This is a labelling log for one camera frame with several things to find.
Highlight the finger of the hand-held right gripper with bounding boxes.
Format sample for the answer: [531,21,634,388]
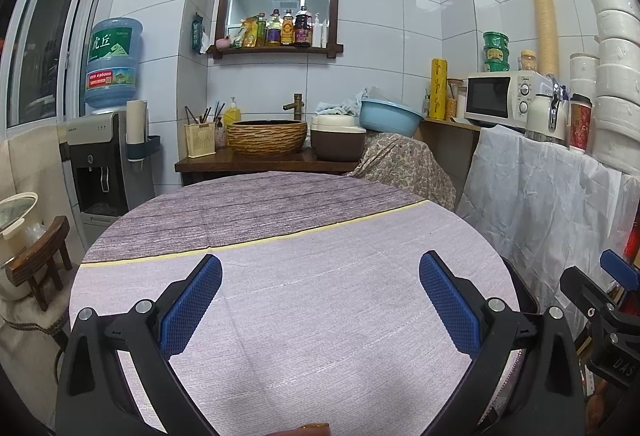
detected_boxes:
[600,249,640,292]
[559,266,621,322]

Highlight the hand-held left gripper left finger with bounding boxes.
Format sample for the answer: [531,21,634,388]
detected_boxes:
[56,253,223,436]

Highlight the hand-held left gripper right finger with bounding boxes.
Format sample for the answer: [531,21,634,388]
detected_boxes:
[419,250,586,436]

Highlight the person's right hand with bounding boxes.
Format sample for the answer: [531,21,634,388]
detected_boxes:
[584,378,609,425]

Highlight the person's left hand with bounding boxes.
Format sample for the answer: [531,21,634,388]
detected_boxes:
[270,422,332,436]

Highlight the white crinkled cloth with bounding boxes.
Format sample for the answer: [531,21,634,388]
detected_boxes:
[456,123,640,317]

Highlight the pink purple tablecloth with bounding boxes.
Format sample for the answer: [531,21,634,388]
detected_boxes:
[67,170,521,436]

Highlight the dark wooden counter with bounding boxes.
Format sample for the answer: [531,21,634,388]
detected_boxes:
[174,147,361,187]

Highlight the floral patterned cloth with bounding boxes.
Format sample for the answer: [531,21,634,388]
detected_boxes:
[342,132,457,212]

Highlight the light wooden cabinet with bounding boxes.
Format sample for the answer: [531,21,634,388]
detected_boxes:
[417,116,483,207]

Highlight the red paper cup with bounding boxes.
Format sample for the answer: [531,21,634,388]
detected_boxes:
[568,94,593,154]

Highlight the beige utensil holder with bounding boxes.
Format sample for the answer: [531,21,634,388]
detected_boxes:
[184,122,217,159]

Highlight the small dark wooden stool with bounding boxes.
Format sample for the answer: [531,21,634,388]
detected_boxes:
[5,215,75,312]

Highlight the grey water dispenser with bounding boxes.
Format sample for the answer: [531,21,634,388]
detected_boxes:
[60,111,156,237]

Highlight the white thermos jug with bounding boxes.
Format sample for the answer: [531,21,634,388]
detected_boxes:
[524,75,571,147]

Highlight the woven pattern sink bowl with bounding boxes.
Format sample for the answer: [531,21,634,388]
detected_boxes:
[226,119,309,156]

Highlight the white cup dispenser tube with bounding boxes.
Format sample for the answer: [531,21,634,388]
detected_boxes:
[125,99,161,164]

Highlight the bundle of chopsticks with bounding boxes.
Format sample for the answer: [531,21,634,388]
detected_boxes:
[184,100,226,126]

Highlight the yellow soap bottle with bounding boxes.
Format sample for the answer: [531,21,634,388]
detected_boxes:
[222,97,242,129]

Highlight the light blue plastic basin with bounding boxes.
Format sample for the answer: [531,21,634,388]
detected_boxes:
[359,99,425,138]

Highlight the brown cream rice cooker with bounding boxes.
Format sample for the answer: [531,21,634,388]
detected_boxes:
[310,113,368,162]

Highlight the cream pot with glass lid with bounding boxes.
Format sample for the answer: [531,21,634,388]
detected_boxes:
[0,192,40,302]

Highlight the glass storage jar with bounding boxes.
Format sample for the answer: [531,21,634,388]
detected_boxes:
[446,78,468,119]

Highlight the white microwave oven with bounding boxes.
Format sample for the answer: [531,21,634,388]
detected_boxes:
[464,71,551,131]

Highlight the yellow wrapped roll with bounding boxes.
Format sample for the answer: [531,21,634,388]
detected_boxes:
[431,58,447,121]

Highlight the bronze faucet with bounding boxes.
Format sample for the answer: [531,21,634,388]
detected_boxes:
[282,92,304,122]

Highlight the pale blue towel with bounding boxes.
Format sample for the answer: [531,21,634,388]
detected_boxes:
[315,86,381,117]

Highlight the blue water jug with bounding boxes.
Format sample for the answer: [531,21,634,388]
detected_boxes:
[84,17,144,109]

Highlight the tall stack of paper cups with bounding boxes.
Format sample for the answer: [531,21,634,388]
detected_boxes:
[531,0,561,77]

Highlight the yellow seasoning packet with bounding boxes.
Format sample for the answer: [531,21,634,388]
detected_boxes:
[232,19,261,48]

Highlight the purple label oil bottle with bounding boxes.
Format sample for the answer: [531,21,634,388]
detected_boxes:
[266,9,282,46]

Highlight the aluminium framed window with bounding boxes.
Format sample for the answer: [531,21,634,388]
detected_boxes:
[0,0,106,137]

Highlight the green wall tissue holder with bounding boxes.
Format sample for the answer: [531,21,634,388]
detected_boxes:
[190,12,211,54]

